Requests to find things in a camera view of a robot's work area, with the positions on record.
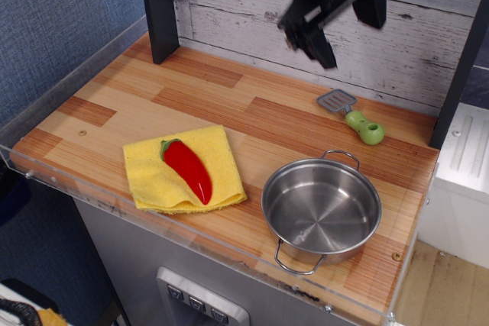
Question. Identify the green handled grey spatula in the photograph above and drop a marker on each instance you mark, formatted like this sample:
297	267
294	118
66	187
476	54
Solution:
339	101

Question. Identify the stainless steel pot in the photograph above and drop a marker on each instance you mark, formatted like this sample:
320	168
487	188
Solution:
321	211

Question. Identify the red toy chili pepper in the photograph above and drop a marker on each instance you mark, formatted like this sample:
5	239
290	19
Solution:
188	166

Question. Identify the white side appliance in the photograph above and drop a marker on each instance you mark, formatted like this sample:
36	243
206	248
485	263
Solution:
454	218

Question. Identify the brass screw right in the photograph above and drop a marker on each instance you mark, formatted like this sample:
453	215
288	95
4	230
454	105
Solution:
397	256

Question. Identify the yellow folded cloth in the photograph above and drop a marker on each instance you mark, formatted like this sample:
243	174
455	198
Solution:
155	186

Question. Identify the clear acrylic table guard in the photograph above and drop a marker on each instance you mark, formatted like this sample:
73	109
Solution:
271	118

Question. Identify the grey cabinet with buttons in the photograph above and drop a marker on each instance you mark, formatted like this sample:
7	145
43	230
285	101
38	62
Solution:
161	282

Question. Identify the yellow object bottom left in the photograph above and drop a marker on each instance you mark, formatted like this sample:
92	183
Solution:
49	317

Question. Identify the dark grey right post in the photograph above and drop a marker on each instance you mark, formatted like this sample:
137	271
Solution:
460	78

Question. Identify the dark grey post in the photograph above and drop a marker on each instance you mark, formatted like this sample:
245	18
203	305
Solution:
162	29
460	78

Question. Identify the dark grey left post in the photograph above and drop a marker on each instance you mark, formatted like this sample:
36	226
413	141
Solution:
162	29

